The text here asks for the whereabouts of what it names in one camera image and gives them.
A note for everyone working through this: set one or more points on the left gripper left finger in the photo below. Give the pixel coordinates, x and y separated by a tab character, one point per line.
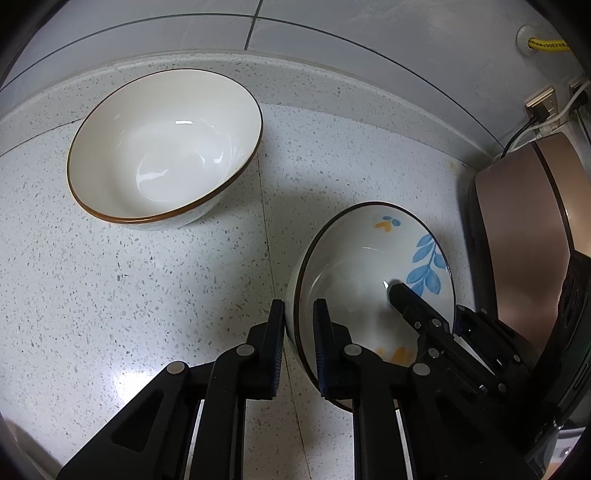
263	373

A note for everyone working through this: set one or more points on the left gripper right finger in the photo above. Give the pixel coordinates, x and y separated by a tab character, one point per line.
330	341

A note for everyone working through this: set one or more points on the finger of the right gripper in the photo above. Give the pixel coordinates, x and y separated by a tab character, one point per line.
427	322
473	325

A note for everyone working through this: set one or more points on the green bowl blue leaves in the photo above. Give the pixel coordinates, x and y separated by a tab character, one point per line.
351	263

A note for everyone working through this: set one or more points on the rose gold rice cooker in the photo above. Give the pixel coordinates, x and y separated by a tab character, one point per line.
529	216

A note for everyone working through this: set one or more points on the white bowl brown rim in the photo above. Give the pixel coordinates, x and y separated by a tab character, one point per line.
162	150

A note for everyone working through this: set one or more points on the wall power socket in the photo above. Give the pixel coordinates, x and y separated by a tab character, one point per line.
543	105

